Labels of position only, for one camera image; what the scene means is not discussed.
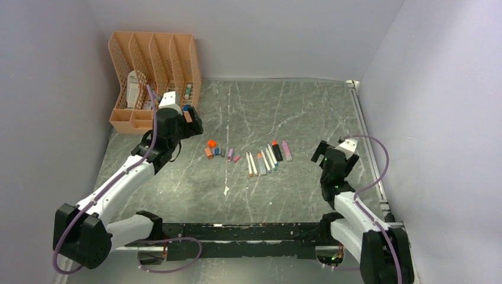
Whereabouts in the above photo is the orange highlighter cap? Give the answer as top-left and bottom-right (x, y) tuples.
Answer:
(208, 140), (217, 148)

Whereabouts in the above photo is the peach marker cap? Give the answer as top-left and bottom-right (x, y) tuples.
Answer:
(204, 147), (214, 159)

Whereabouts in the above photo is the black orange highlighter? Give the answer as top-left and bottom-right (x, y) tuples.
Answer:
(272, 140), (283, 162)

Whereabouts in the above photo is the white pen blue cap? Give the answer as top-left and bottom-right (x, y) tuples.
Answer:
(267, 144), (279, 167)

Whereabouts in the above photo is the white pen teal cap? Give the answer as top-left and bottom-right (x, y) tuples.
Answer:
(266, 148), (276, 171)

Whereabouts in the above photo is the white marker orange end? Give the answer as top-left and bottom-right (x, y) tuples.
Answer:
(246, 152), (254, 177)

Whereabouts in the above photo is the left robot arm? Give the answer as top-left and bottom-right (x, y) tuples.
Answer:
(52, 105), (204, 275)

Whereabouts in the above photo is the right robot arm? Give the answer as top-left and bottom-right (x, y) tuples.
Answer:
(311, 138), (415, 283)

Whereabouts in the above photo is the green white tube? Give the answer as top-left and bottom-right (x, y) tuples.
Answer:
(184, 83), (192, 100)

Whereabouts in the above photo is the white packet in organizer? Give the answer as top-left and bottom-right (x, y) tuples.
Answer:
(126, 70), (140, 109)

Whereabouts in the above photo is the orange file organizer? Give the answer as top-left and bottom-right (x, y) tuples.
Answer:
(108, 31), (202, 134)

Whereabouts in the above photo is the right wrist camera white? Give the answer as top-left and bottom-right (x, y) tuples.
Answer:
(336, 138), (358, 159)

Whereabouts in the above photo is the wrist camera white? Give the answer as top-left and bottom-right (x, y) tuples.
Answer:
(158, 91), (182, 115)
(336, 138), (358, 159)

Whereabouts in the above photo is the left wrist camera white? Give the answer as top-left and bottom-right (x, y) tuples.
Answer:
(158, 91), (182, 115)

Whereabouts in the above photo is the black base frame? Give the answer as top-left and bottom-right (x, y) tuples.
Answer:
(160, 222), (342, 262)

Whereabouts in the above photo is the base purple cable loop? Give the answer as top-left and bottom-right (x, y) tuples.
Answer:
(137, 237), (202, 274)

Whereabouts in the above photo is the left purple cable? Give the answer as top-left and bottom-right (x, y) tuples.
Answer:
(52, 84), (163, 275)

